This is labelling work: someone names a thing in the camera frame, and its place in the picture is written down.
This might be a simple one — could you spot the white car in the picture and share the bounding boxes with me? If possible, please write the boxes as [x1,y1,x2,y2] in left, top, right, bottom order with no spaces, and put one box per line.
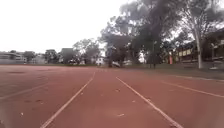
[111,61,122,69]

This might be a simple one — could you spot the red running track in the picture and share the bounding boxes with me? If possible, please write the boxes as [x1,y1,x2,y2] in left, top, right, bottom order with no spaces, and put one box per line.
[0,64,224,128]

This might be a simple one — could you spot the row of trees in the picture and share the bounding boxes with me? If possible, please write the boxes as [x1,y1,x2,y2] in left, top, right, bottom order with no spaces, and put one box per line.
[9,0,224,69]

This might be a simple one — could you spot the white painted lane lines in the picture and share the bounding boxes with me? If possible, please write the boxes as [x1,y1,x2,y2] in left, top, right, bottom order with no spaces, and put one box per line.
[0,68,224,128]

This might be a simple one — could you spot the white building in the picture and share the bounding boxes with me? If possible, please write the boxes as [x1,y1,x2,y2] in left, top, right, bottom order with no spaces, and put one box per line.
[95,56,106,66]

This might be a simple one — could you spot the building with yellow windows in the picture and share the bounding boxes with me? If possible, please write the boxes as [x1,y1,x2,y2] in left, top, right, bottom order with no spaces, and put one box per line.
[163,28,224,66]

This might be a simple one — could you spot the grass strip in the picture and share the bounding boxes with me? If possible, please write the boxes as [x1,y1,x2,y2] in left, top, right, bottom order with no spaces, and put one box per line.
[126,63,224,81]

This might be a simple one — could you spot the low grey building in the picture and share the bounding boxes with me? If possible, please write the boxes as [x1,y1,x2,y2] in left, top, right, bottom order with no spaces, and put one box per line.
[0,51,28,65]

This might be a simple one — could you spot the pale-trunked tree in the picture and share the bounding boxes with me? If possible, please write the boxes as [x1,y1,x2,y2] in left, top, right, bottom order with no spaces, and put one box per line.
[179,0,224,70]

